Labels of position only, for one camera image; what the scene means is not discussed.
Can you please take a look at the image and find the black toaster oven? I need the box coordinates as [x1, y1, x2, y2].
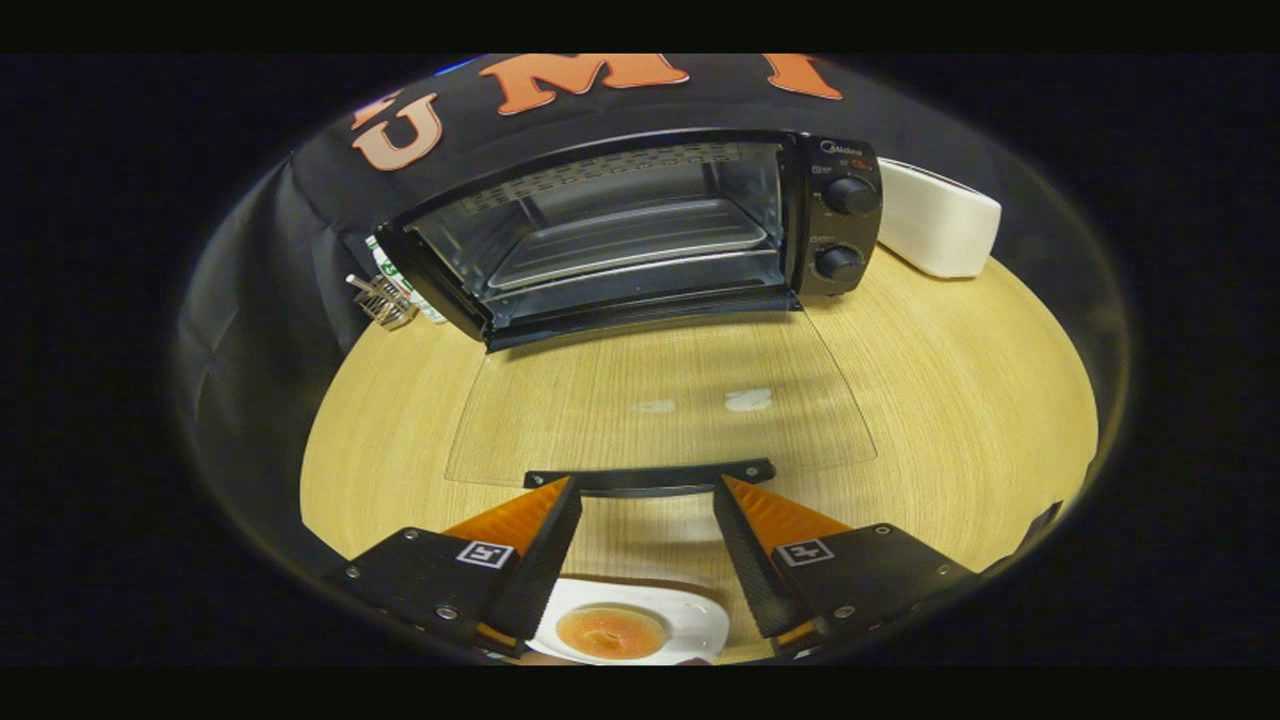
[375, 128, 884, 498]

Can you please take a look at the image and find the small clear wire holder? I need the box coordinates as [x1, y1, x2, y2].
[346, 272, 421, 331]

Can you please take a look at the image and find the black backdrop cloth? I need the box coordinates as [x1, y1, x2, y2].
[178, 54, 1011, 561]

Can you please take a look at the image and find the white bread toaster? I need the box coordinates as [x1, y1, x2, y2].
[878, 158, 1003, 279]

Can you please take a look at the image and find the white bottle green label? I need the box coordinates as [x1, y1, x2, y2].
[365, 235, 448, 326]

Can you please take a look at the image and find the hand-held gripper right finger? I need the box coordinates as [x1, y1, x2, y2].
[713, 474, 979, 656]

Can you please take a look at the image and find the round brown bread bun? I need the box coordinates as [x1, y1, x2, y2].
[556, 604, 669, 661]

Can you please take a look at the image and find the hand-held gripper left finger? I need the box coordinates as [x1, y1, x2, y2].
[340, 476, 584, 656]

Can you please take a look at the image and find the white plate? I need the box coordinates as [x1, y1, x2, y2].
[527, 577, 731, 666]

